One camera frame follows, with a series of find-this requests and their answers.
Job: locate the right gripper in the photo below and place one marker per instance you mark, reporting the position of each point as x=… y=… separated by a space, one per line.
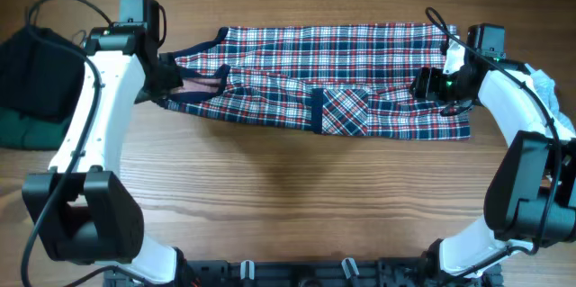
x=426 y=86

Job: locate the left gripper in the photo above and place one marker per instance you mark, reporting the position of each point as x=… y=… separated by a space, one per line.
x=173 y=80

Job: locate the red blue plaid garment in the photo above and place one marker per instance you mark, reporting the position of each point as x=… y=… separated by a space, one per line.
x=347 y=80

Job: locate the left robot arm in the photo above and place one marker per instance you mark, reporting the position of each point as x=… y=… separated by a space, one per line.
x=81 y=211

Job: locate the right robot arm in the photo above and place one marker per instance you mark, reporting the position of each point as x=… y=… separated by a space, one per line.
x=530 y=203

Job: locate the light blue striped garment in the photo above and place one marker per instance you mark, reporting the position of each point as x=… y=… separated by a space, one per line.
x=544 y=87

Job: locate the black folded garment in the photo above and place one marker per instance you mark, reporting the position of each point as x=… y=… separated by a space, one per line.
x=41 y=74

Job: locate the green folded garment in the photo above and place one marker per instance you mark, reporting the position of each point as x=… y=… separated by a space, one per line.
x=23 y=132

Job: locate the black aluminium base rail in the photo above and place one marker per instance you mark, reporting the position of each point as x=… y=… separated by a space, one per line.
x=384 y=272

